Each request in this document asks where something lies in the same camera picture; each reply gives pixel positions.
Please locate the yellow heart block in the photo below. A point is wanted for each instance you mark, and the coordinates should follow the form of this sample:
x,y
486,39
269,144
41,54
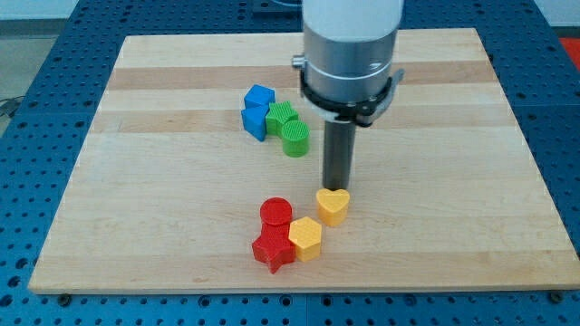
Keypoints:
x,y
332,205

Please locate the blue triangle block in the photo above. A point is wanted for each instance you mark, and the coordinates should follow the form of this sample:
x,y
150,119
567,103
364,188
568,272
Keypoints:
x,y
254,121

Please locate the red cylinder block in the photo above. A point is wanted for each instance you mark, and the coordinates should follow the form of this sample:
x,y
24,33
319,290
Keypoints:
x,y
276,211

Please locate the yellow hexagon block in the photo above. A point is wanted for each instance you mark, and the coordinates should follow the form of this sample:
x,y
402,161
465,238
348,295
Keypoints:
x,y
306,235

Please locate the green star block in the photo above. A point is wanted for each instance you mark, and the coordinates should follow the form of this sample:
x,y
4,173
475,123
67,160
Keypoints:
x,y
279,113

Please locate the blue perforated metal table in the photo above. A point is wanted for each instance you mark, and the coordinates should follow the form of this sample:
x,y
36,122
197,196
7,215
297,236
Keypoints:
x,y
45,135

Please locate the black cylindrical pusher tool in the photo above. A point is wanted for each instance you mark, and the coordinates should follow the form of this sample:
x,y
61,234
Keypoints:
x,y
338,154

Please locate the wooden board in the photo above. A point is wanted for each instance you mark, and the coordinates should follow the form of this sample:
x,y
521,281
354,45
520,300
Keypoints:
x,y
165,193

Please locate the red star block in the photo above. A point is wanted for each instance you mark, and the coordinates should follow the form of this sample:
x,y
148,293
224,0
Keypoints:
x,y
273,247

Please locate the blue cube block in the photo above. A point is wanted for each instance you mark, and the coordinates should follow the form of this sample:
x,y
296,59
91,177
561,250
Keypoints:
x,y
259,95

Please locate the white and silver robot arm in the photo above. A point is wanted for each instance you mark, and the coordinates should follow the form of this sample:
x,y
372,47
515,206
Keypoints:
x,y
345,69

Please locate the green cylinder block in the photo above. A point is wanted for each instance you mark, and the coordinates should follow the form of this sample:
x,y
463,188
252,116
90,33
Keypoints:
x,y
295,138

